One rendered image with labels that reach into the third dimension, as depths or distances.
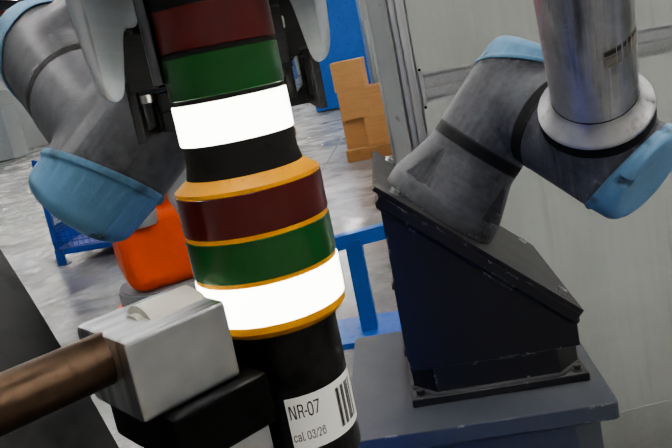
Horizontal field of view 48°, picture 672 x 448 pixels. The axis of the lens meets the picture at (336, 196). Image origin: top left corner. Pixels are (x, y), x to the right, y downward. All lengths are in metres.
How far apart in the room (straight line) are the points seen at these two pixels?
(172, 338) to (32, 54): 0.39
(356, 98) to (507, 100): 8.56
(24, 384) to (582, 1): 0.56
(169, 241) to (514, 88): 3.31
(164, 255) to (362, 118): 5.74
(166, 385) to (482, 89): 0.74
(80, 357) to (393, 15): 1.89
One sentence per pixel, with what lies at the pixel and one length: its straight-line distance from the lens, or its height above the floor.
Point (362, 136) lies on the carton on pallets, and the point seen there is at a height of 0.27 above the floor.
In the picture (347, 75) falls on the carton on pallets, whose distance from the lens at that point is 9.41.
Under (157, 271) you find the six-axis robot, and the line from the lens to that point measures 4.09.
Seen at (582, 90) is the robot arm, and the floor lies 1.35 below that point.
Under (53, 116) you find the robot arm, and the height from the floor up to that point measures 1.43.
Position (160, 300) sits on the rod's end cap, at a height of 1.38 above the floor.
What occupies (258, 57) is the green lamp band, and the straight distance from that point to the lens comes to 0.21.
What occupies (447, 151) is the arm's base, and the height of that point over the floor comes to 1.29.
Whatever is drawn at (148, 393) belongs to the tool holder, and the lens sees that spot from 0.20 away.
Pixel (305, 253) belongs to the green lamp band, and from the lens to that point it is 0.21.
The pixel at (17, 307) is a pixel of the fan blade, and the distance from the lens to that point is 0.30.
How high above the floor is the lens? 1.44
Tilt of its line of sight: 11 degrees down
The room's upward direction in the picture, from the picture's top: 11 degrees counter-clockwise
